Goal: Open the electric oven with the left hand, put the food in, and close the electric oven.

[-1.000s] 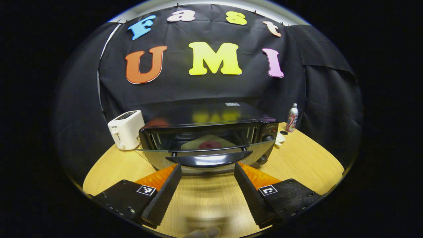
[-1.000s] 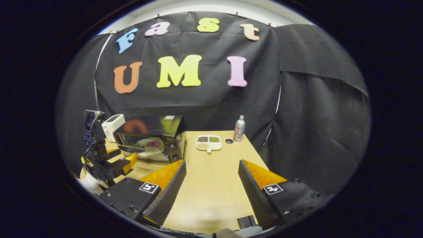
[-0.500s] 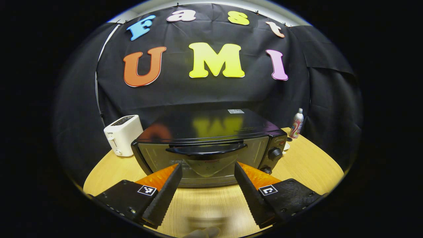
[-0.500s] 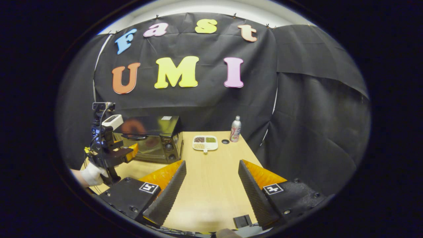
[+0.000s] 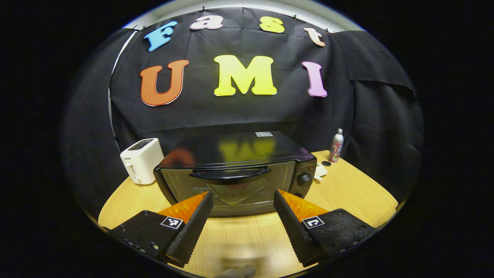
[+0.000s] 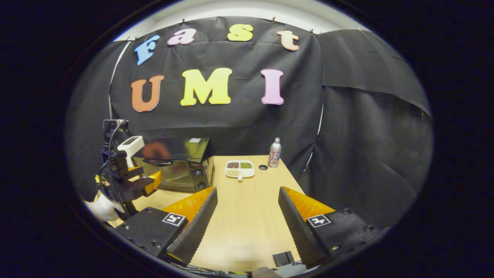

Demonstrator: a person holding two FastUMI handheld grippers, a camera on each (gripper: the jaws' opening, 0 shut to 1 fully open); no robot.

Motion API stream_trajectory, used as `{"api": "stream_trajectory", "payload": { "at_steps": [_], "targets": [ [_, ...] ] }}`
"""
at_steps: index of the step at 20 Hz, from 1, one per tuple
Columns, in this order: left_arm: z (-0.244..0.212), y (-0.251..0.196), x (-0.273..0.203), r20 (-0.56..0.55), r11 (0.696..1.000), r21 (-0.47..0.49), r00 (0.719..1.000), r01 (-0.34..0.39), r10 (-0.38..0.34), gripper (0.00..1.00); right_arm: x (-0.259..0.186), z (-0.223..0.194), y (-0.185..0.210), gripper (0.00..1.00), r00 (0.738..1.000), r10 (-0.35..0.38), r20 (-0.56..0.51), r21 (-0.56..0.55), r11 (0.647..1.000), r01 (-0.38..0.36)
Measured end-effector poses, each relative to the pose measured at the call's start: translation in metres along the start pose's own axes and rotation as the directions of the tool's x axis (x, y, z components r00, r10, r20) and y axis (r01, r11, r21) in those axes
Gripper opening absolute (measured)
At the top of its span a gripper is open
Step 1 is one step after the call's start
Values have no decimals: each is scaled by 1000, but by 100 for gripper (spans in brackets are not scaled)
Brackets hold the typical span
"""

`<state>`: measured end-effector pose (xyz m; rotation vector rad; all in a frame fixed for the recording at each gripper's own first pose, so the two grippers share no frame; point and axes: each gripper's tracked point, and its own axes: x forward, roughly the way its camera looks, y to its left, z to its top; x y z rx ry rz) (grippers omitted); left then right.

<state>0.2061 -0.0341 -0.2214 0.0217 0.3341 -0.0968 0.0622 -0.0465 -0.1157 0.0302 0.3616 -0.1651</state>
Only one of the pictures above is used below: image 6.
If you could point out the black electric oven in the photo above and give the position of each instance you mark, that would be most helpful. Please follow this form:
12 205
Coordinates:
173 170

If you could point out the silver bottle with red label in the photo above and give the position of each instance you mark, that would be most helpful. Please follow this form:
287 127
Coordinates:
274 154

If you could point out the white toaster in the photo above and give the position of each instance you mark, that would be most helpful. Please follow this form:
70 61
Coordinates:
129 146

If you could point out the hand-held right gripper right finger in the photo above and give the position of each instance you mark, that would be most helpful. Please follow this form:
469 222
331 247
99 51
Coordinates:
297 231

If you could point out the white compartment plate with grains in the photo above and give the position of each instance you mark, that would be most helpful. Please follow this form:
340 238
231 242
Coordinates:
240 169

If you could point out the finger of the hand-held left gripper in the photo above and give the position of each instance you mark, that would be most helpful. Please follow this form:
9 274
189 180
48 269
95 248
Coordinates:
135 186
135 172

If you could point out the black backdrop cloth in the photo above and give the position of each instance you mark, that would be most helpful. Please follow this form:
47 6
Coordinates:
239 119

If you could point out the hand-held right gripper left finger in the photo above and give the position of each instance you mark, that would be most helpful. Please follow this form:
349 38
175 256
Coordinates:
200 227

